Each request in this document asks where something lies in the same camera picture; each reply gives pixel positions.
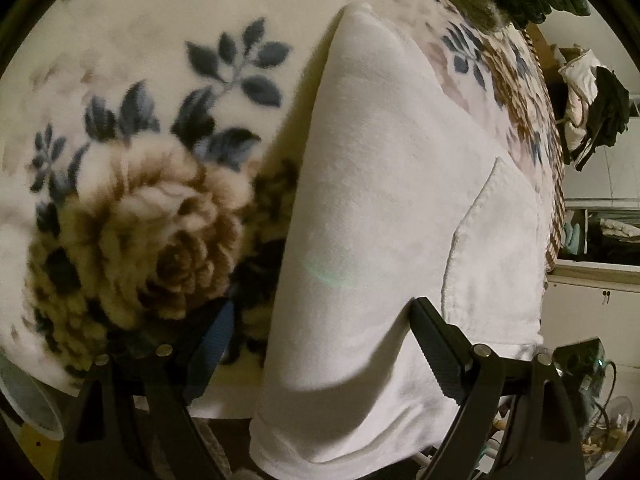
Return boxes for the white pants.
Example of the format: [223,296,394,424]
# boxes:
[250,4,547,479]

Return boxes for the white cabinet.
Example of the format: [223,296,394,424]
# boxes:
[541,198,639,367]

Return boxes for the white round container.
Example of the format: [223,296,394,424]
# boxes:
[0,356,64,441]

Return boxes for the pile of hanging clothes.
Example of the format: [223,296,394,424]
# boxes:
[549,46,631,171]

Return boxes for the floral fleece blanket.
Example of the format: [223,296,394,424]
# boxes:
[1,0,563,394]

